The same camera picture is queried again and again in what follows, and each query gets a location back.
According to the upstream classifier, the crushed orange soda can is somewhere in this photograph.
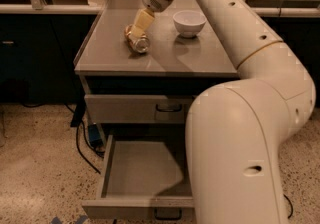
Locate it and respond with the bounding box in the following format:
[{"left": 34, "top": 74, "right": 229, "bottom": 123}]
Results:
[{"left": 124, "top": 25, "right": 150, "bottom": 54}]

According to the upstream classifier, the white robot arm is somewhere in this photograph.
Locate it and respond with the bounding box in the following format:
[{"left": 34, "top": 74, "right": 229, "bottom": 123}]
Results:
[{"left": 133, "top": 0, "right": 316, "bottom": 224}]

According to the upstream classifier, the grey metal drawer cabinet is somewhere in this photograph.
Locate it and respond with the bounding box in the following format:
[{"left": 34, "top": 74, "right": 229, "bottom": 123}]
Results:
[{"left": 75, "top": 0, "right": 238, "bottom": 140}]

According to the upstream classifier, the closed upper grey drawer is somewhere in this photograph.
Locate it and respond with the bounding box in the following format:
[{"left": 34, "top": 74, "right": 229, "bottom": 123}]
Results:
[{"left": 85, "top": 94, "right": 193, "bottom": 124}]

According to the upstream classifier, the open middle grey drawer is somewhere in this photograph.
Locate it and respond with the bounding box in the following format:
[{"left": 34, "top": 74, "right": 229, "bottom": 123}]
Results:
[{"left": 82, "top": 135, "right": 195, "bottom": 223}]

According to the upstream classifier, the white ceramic bowl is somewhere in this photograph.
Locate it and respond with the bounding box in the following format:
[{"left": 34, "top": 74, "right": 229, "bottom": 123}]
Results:
[{"left": 173, "top": 10, "right": 207, "bottom": 38}]

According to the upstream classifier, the blue power adapter box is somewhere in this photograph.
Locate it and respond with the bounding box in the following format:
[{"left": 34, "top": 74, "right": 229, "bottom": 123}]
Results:
[{"left": 88, "top": 124, "right": 102, "bottom": 147}]

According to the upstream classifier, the black counter with white rail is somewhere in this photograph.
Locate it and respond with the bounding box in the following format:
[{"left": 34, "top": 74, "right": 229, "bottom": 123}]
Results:
[{"left": 0, "top": 3, "right": 320, "bottom": 108}]

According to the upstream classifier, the black cable left floor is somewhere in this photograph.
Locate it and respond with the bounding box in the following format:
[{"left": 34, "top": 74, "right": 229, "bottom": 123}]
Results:
[{"left": 20, "top": 102, "right": 105, "bottom": 176}]

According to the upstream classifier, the black cable floor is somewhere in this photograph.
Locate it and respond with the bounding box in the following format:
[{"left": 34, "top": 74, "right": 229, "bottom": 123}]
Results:
[
  {"left": 283, "top": 193, "right": 294, "bottom": 220},
  {"left": 20, "top": 102, "right": 105, "bottom": 176}
]

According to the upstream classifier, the black cable right floor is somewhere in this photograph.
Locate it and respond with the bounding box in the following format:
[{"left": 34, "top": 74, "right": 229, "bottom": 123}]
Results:
[{"left": 283, "top": 193, "right": 294, "bottom": 220}]

